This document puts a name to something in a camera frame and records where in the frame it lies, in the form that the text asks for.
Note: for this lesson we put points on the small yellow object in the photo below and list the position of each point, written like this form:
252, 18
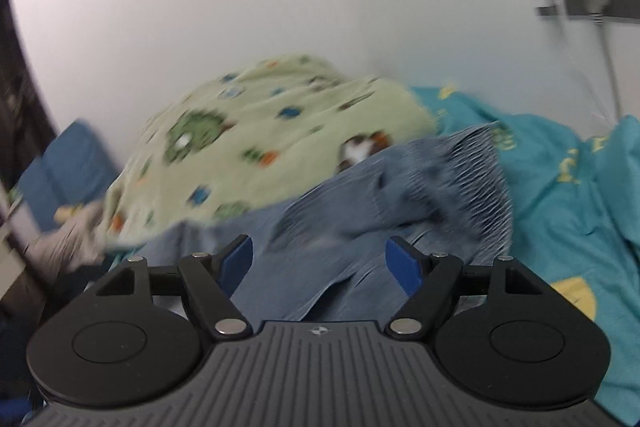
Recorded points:
69, 213

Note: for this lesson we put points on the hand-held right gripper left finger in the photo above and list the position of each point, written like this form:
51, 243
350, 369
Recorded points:
238, 264

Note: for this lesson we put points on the large blue pillow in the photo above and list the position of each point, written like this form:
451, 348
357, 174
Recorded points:
82, 162

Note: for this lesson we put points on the white bedside furniture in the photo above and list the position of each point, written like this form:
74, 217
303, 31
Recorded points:
10, 257

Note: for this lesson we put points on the teal printed bed sheet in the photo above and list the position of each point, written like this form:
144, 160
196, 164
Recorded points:
555, 207

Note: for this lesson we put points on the small blue pillow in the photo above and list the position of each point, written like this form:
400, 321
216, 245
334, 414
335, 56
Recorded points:
35, 187

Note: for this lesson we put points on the green printed fleece blanket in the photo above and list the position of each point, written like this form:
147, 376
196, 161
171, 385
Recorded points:
250, 127

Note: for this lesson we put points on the dark curtain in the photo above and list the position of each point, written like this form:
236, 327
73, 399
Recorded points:
20, 107

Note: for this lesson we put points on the beige cloth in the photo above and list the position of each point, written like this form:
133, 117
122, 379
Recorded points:
70, 242

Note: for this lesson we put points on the blue-grey knit garment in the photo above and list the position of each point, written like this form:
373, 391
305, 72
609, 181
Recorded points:
345, 212

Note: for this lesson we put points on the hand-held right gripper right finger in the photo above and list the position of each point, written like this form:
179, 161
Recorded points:
401, 267

